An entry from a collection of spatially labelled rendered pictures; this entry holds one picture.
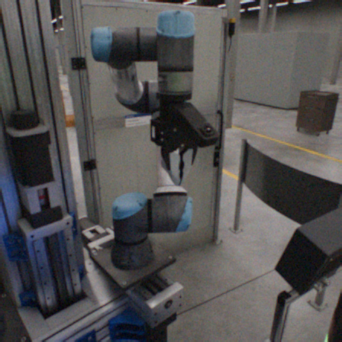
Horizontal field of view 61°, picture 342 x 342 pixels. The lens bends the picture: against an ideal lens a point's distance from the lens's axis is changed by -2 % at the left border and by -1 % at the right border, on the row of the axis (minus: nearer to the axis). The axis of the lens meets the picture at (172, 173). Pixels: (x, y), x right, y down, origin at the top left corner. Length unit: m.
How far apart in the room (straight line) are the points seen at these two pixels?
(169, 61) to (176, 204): 0.50
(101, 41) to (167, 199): 0.51
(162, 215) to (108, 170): 1.16
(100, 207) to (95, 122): 0.60
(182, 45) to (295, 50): 9.32
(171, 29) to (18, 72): 0.45
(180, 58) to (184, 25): 0.06
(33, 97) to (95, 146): 1.10
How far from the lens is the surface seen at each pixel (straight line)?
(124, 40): 0.71
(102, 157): 2.01
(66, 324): 1.05
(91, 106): 1.92
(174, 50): 0.61
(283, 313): 1.01
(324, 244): 0.91
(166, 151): 0.63
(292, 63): 9.89
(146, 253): 1.04
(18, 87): 0.90
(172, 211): 0.95
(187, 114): 0.61
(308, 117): 7.19
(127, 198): 0.99
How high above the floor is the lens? 1.72
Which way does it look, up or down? 23 degrees down
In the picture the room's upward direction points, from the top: straight up
